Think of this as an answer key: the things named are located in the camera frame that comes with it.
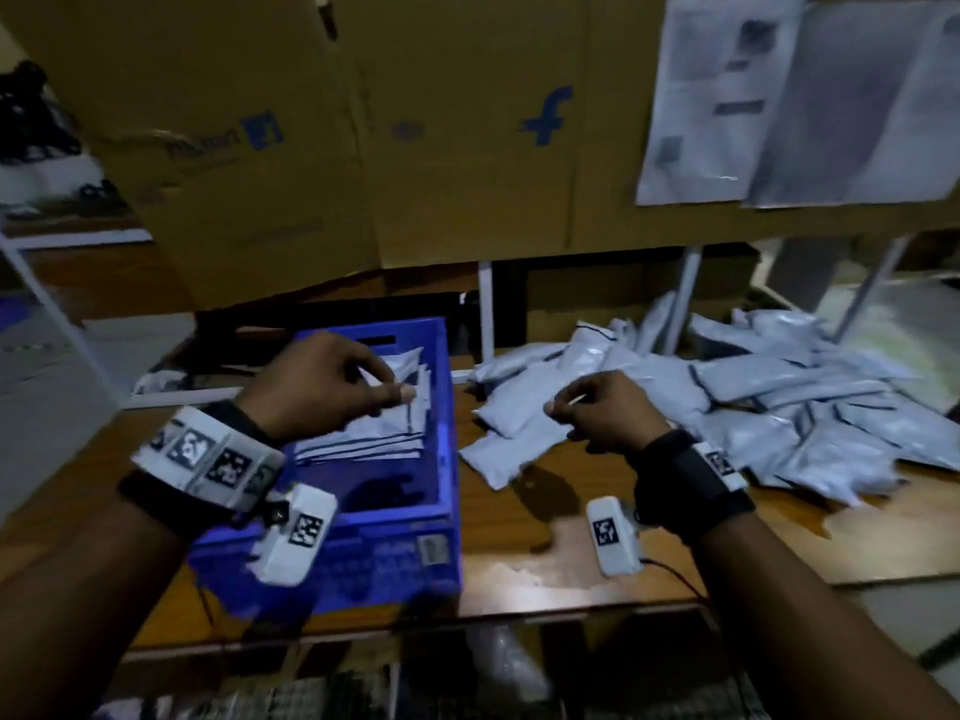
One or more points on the packed white bags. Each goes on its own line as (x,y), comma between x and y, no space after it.
(375,420)

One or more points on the blue plastic crate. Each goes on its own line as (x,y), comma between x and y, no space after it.
(420,517)

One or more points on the white metal shelf leg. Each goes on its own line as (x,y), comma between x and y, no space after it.
(873,288)
(683,300)
(486,315)

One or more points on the white metal rack frame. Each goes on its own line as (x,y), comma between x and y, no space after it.
(60,315)

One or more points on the wooden table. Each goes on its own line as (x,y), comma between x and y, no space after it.
(525,547)

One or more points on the plain cardboard box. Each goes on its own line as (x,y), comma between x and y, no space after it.
(195,187)

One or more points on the person's left hand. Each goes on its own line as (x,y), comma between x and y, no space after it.
(315,390)

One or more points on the person's right forearm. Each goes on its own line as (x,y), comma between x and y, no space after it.
(810,637)

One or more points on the person's right hand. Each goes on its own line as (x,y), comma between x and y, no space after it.
(608,412)

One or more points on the right marker wristband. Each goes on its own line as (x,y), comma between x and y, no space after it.
(690,484)

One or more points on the marker wristband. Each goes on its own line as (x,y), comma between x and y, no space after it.
(690,484)
(203,465)

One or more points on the pile of grey mailer bags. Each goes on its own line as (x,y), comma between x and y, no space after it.
(750,397)

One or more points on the person's left forearm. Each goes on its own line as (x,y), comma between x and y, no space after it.
(75,622)

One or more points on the left marker wristband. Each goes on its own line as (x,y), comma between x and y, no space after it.
(203,465)

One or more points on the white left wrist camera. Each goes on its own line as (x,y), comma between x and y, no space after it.
(296,532)

